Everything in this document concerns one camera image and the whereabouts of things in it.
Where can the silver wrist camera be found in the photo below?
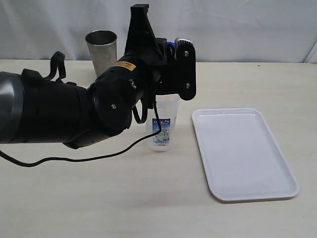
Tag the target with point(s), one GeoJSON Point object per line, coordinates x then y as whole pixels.
{"type": "Point", "coordinates": [180, 41]}

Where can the stainless steel cup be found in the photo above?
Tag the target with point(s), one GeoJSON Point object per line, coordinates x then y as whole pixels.
{"type": "Point", "coordinates": [102, 49]}

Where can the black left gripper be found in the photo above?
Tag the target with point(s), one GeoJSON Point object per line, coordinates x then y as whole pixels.
{"type": "Point", "coordinates": [178, 76]}

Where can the white curtain backdrop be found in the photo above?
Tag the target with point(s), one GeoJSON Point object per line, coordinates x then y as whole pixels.
{"type": "Point", "coordinates": [221, 30]}

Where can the clear plastic tall container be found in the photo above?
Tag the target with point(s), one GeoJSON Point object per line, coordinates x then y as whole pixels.
{"type": "Point", "coordinates": [167, 108]}

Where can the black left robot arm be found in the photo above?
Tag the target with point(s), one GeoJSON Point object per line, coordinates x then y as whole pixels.
{"type": "Point", "coordinates": [38, 109]}

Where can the blue plastic lid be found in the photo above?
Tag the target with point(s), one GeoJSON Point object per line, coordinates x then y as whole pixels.
{"type": "Point", "coordinates": [170, 51]}

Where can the white plastic tray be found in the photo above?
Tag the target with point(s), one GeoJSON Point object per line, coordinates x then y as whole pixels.
{"type": "Point", "coordinates": [241, 157]}

